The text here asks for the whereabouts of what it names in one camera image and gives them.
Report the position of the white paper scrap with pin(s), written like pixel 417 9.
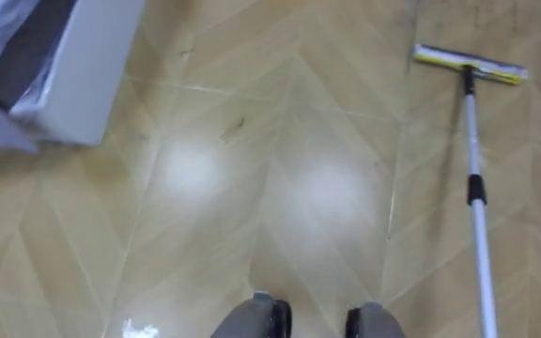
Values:
pixel 138 331

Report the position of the clear plastic bin liner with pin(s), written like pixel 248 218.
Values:
pixel 26 61

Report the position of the mop with white pole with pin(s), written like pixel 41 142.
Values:
pixel 474 155

